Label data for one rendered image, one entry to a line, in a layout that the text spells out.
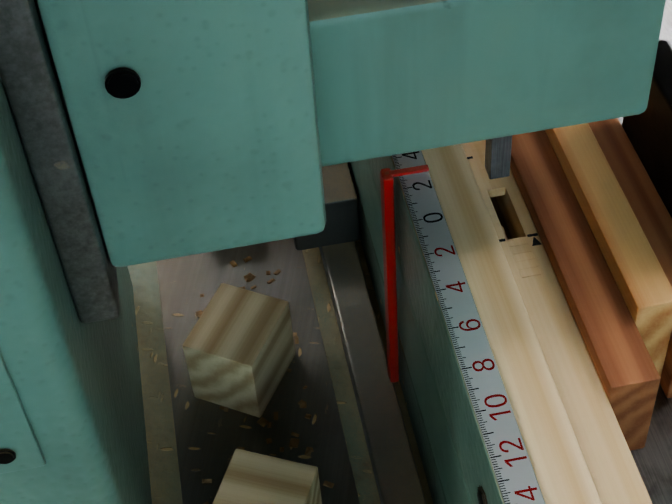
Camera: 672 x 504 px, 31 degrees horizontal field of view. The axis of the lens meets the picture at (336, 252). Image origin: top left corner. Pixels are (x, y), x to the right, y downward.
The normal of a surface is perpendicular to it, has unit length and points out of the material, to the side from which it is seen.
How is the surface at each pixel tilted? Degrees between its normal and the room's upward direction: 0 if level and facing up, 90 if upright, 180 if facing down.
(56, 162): 90
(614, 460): 0
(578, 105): 90
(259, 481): 0
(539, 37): 90
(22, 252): 90
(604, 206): 0
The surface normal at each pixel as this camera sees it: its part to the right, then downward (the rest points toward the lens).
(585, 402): -0.05, -0.69
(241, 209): 0.18, 0.71
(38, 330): 0.43, 0.64
